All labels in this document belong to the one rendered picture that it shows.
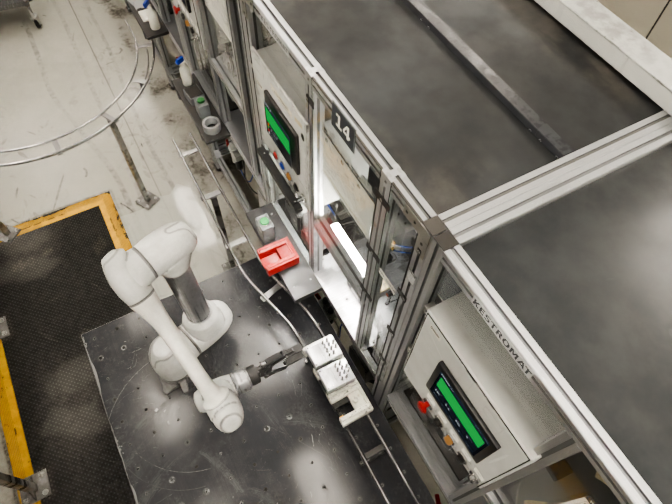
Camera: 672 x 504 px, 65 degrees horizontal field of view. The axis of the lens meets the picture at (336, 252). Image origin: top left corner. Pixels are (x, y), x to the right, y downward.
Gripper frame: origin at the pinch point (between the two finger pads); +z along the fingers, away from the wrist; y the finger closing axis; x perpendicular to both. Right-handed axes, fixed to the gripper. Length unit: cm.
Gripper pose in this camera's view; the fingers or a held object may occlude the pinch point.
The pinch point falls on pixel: (296, 353)
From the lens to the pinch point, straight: 210.4
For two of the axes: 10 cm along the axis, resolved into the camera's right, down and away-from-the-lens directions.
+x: -4.8, -7.6, 4.4
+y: 0.3, -5.2, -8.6
